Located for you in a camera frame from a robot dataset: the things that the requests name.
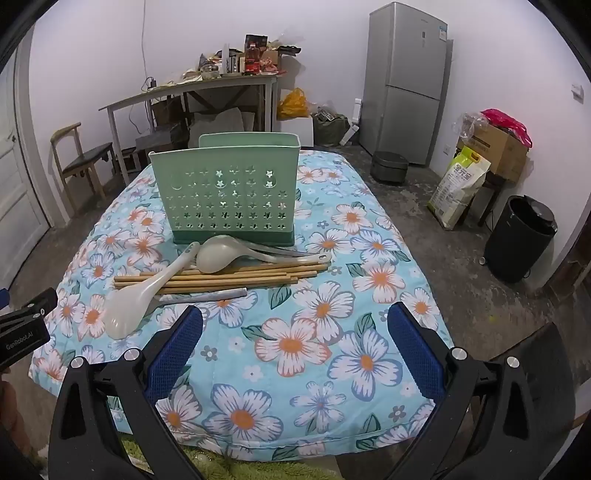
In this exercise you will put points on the green bag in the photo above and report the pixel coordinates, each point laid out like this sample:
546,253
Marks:
330,129

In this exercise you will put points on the pale green soup spoon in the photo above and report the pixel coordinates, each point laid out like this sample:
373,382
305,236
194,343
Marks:
217,265

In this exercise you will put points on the rice bag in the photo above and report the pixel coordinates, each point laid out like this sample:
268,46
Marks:
457,194

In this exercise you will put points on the green plastic utensil holder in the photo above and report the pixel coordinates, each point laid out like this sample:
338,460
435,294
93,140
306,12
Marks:
194,159

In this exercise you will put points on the pile of food packages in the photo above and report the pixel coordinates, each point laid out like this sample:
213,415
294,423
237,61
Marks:
217,62

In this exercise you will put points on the white upright appliance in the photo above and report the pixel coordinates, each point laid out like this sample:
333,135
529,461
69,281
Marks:
356,115

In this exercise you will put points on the wooden chair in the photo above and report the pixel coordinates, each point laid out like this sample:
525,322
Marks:
85,161

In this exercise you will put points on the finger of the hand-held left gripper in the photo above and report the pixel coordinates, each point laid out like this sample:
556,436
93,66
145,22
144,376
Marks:
3,296
32,311

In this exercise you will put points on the yellow plastic bag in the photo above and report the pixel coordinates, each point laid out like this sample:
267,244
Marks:
292,105

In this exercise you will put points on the wooden table with white legs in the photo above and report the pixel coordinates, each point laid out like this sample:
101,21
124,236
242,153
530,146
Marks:
184,87

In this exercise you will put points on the grey refrigerator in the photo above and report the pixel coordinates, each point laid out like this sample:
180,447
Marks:
397,106

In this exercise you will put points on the black trash bin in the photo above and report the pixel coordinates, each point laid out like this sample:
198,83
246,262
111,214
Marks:
521,240

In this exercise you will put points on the red-label oil bottle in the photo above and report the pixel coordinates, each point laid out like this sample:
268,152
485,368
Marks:
253,57

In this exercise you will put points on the wooden stool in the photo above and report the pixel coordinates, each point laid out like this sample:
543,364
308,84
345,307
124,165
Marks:
491,194

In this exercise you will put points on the metal spoon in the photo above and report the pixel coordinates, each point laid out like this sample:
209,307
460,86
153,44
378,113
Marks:
207,295

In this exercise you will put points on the pink plastic bag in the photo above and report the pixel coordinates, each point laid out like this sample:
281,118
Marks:
505,122

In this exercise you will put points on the floral blue blanket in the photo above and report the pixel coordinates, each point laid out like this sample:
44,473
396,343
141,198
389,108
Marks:
295,369

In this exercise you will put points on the wall switch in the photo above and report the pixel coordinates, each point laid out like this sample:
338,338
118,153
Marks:
576,91

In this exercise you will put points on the brown cardboard box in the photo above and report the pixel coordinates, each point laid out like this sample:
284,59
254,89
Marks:
166,110

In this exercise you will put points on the white door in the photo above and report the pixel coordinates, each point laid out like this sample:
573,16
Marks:
16,198

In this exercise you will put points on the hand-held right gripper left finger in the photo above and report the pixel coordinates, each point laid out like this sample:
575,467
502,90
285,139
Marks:
178,350

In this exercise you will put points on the white plastic spoon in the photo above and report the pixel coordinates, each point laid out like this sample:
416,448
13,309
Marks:
124,318

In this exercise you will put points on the grey-green plastic spoon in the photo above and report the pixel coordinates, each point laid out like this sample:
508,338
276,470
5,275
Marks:
281,250

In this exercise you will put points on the white box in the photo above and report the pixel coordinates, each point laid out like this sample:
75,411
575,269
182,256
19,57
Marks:
295,131

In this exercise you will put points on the bundle of bamboo chopsticks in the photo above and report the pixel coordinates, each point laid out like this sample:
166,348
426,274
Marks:
207,280

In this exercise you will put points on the white sack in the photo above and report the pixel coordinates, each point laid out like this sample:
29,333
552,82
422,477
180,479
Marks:
221,127

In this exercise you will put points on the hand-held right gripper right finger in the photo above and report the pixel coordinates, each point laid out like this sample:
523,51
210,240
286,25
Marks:
415,350

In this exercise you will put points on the black rice cooker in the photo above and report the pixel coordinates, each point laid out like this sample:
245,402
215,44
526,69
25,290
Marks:
390,168

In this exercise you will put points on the clear plastic bag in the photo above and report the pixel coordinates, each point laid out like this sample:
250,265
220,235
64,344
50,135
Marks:
471,124

